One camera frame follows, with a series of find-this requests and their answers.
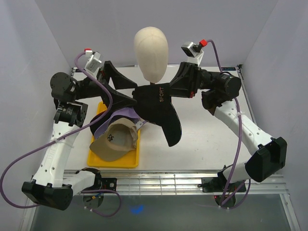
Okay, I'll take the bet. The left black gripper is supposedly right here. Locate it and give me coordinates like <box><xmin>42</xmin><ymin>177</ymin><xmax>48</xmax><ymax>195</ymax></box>
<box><xmin>73</xmin><ymin>61</ymin><xmax>137</xmax><ymax>112</ymax></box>

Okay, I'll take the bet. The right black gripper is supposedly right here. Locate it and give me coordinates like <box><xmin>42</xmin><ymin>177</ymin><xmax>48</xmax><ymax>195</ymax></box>
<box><xmin>160</xmin><ymin>62</ymin><xmax>221</xmax><ymax>98</ymax></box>

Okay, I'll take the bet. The black cap gold R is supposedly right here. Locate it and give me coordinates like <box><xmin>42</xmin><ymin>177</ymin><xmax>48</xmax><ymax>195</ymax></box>
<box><xmin>132</xmin><ymin>83</ymin><xmax>182</xmax><ymax>147</ymax></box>

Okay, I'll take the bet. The beige baseball cap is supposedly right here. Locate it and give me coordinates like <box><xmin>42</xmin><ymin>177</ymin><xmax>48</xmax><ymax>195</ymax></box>
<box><xmin>90</xmin><ymin>117</ymin><xmax>138</xmax><ymax>162</ymax></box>

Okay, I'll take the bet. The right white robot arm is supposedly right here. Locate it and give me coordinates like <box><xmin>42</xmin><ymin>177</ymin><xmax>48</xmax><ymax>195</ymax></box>
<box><xmin>169</xmin><ymin>62</ymin><xmax>287</xmax><ymax>193</ymax></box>

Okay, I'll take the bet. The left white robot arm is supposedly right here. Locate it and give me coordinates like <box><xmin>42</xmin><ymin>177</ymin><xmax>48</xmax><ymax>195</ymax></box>
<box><xmin>22</xmin><ymin>61</ymin><xmax>137</xmax><ymax>210</ymax></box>

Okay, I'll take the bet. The purple baseball cap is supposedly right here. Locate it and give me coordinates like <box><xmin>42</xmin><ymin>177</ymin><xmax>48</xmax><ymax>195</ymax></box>
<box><xmin>90</xmin><ymin>107</ymin><xmax>147</xmax><ymax>139</ymax></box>

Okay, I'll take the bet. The black cap in tray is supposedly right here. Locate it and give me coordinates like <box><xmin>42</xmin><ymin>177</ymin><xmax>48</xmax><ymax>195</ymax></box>
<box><xmin>90</xmin><ymin>112</ymin><xmax>111</xmax><ymax>135</ymax></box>

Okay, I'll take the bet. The cream mannequin head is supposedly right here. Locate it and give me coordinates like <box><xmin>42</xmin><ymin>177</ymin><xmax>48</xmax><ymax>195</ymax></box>
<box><xmin>134</xmin><ymin>26</ymin><xmax>168</xmax><ymax>84</ymax></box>

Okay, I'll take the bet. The yellow plastic tray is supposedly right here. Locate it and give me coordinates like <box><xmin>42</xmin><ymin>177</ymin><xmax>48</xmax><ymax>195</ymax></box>
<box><xmin>87</xmin><ymin>101</ymin><xmax>141</xmax><ymax>168</ymax></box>

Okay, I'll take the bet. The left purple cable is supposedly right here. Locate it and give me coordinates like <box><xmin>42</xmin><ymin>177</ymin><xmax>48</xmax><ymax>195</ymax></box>
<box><xmin>0</xmin><ymin>51</ymin><xmax>122</xmax><ymax>216</ymax></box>

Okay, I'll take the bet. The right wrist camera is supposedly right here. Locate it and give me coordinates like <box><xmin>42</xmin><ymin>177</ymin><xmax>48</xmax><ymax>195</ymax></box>
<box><xmin>181</xmin><ymin>39</ymin><xmax>207</xmax><ymax>66</ymax></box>

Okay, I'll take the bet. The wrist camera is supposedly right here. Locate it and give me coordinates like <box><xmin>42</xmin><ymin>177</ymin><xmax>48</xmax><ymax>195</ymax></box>
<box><xmin>181</xmin><ymin>39</ymin><xmax>207</xmax><ymax>66</ymax></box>
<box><xmin>84</xmin><ymin>48</ymin><xmax>102</xmax><ymax>73</ymax></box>

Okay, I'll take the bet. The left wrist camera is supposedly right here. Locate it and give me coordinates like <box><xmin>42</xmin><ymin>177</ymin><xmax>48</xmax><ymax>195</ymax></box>
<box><xmin>84</xmin><ymin>48</ymin><xmax>102</xmax><ymax>73</ymax></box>

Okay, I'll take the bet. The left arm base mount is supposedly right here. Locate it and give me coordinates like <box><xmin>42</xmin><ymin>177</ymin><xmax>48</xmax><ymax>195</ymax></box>
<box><xmin>101</xmin><ymin>178</ymin><xmax>117</xmax><ymax>192</ymax></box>

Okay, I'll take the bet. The aluminium frame rail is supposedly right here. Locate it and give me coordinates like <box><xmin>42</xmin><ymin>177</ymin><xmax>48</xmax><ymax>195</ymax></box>
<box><xmin>20</xmin><ymin>171</ymin><xmax>302</xmax><ymax>231</ymax></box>

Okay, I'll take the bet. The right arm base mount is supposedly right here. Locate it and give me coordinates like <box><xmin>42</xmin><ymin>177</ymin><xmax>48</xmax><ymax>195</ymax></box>
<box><xmin>197</xmin><ymin>177</ymin><xmax>246</xmax><ymax>193</ymax></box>

